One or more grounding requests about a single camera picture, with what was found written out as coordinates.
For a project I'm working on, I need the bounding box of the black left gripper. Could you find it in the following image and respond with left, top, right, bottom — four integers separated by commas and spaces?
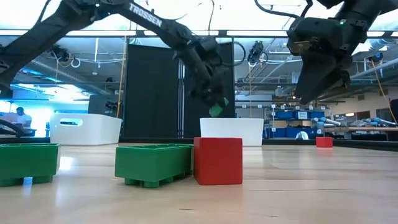
175, 35, 233, 108

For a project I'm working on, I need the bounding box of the white plastic bin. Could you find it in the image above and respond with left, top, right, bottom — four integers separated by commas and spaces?
199, 117, 264, 147
49, 113, 123, 146

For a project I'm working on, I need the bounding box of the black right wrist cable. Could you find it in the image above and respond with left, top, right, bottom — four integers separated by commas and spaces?
254, 0, 313, 19

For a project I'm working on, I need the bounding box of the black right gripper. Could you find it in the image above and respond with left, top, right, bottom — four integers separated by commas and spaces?
286, 17, 369, 106

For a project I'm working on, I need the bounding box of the wooden workbench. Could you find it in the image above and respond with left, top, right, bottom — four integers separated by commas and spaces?
323, 126, 398, 132

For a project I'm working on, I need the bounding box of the black curved hose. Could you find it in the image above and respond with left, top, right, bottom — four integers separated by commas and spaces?
0, 119, 25, 138

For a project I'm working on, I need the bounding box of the red small block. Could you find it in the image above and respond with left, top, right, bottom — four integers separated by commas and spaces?
315, 136, 334, 149
193, 137, 244, 186

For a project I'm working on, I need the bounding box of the green small block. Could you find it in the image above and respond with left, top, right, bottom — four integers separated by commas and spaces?
0, 142, 62, 187

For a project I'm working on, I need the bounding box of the person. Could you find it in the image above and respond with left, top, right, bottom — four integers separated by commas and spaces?
14, 106, 33, 129

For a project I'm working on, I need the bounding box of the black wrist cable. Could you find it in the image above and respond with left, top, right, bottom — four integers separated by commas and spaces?
217, 40, 247, 68
254, 0, 313, 19

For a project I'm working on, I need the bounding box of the black folding partition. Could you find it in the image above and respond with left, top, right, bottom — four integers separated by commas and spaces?
123, 42, 236, 139

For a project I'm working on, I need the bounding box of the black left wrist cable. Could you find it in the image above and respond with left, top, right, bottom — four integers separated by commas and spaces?
217, 40, 247, 68

